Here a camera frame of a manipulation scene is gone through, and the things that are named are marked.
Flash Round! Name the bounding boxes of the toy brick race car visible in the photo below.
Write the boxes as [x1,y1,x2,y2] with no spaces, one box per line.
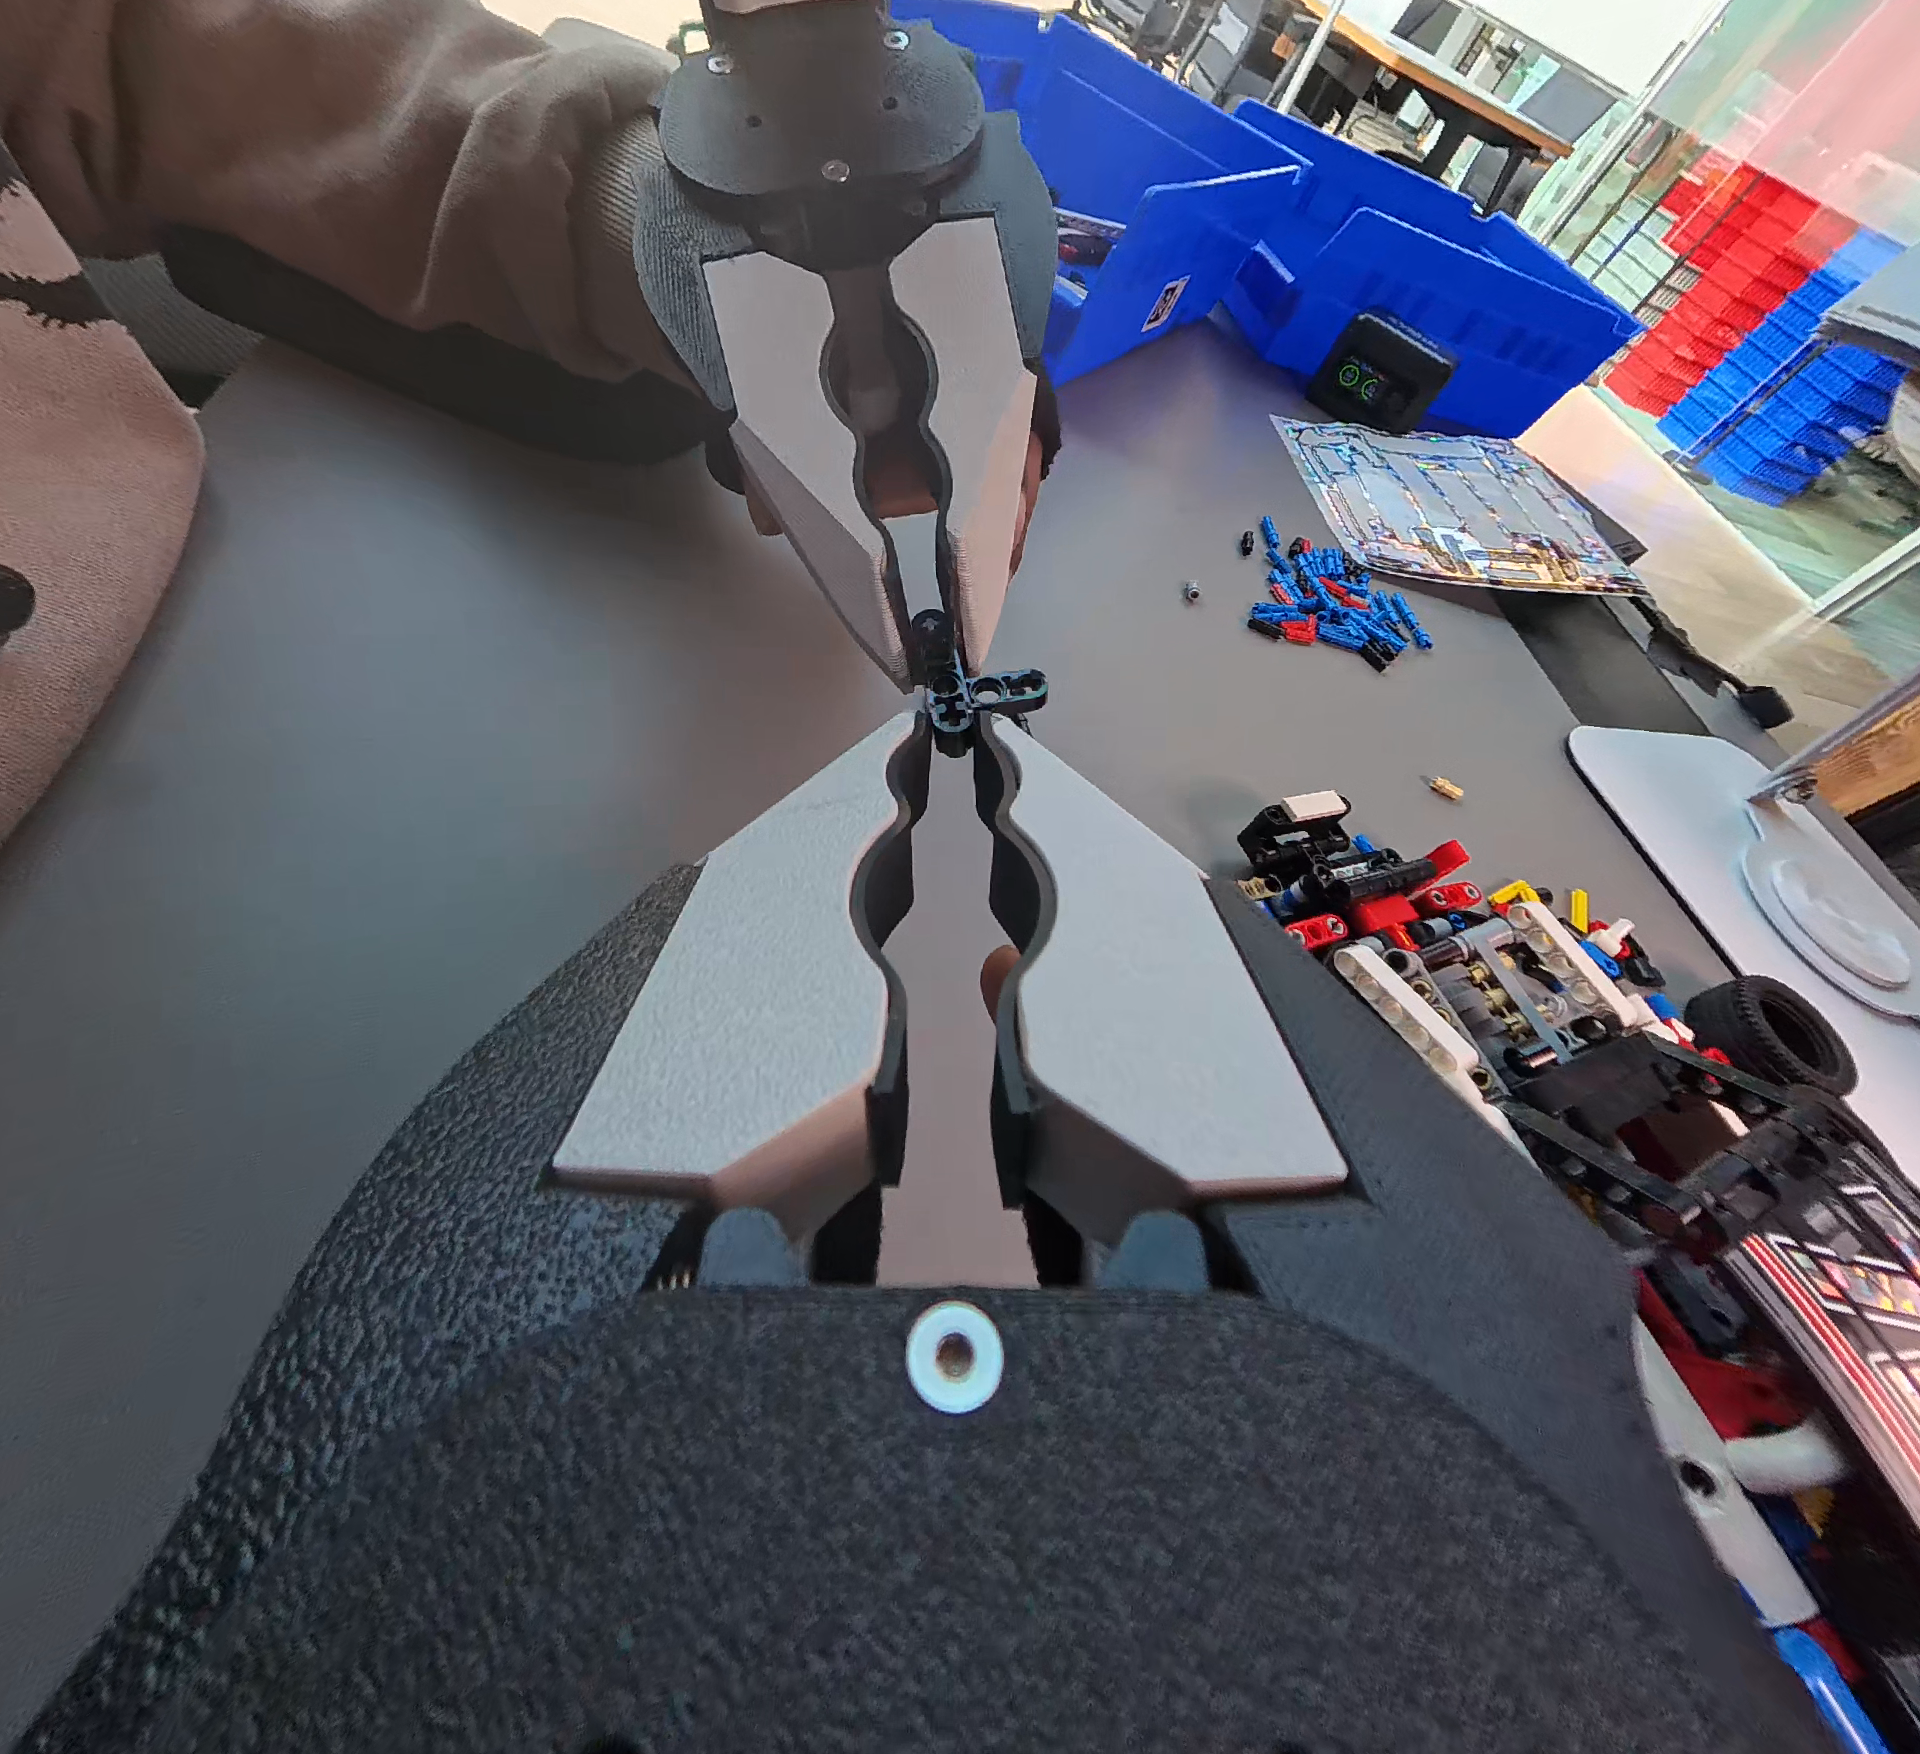
[1237,789,1920,1754]

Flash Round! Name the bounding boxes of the pile of blue red pins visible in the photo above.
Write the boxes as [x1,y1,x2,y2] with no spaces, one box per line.
[1237,516,1434,673]

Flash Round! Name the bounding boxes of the white monitor base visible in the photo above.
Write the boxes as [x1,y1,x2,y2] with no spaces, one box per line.
[1566,724,1920,1037]

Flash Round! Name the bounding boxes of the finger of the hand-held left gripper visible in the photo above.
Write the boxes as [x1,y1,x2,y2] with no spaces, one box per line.
[702,253,920,694]
[883,211,1041,678]

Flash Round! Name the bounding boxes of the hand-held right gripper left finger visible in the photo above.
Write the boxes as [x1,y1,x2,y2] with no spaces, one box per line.
[554,710,920,1208]

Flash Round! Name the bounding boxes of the black toy tyre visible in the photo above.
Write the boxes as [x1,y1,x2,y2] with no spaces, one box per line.
[1686,977,1864,1098]

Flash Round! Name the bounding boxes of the black device with green display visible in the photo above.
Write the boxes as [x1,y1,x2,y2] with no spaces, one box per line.
[1306,311,1457,433]

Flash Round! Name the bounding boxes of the grey desk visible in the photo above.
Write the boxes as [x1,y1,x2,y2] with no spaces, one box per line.
[0,330,1824,1711]

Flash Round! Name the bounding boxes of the long wooden office table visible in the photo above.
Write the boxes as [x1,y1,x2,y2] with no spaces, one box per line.
[967,0,1579,164]

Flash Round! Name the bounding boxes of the black power cable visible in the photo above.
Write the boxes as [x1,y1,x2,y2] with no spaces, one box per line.
[1635,591,1797,731]

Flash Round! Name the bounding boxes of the blue plastic bin with label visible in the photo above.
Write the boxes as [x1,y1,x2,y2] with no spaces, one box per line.
[893,0,1307,385]

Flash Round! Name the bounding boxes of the stack of red blue bins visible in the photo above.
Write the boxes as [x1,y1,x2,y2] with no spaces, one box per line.
[1603,157,1915,510]

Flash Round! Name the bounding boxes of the person's beige hoodie torso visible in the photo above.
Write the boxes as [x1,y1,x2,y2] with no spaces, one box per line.
[0,142,207,839]

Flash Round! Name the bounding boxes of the heap of assorted loose bricks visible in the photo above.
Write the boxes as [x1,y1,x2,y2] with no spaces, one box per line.
[1484,876,1674,997]

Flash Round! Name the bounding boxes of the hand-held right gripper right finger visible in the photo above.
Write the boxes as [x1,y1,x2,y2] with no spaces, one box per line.
[975,712,1350,1208]

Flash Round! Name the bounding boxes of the person's left forearm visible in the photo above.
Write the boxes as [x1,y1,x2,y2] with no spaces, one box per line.
[0,0,720,458]

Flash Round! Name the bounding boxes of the large blue plastic bin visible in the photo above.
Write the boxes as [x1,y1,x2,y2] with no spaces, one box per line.
[1232,99,1643,414]

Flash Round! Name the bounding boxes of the shiny sticker sheet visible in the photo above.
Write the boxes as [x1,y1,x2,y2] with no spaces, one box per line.
[1274,414,1650,599]

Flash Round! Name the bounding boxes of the black brick beam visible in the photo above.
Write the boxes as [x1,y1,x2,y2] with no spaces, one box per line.
[917,666,1049,755]

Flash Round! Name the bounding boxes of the person's left hand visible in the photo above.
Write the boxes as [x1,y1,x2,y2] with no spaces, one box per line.
[875,426,955,529]

